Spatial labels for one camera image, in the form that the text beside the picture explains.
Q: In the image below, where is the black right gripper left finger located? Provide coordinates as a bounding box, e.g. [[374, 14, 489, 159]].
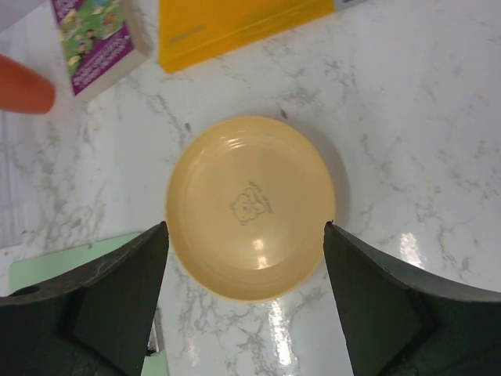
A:
[[1, 222, 169, 375]]

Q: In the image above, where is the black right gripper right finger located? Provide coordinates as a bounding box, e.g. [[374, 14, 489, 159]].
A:
[[323, 222, 500, 375]]

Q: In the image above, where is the yellow plate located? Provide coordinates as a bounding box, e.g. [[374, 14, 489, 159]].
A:
[[165, 116, 336, 302]]

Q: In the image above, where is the green clipboard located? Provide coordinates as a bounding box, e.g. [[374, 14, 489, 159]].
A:
[[7, 233, 169, 375]]

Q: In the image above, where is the orange mug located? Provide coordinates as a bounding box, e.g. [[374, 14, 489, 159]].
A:
[[0, 55, 56, 114]]

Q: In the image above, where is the purple paperback book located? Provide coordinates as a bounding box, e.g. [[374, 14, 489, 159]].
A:
[[50, 0, 150, 103]]

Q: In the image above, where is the orange mat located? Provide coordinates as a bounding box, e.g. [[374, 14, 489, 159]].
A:
[[158, 0, 335, 73]]

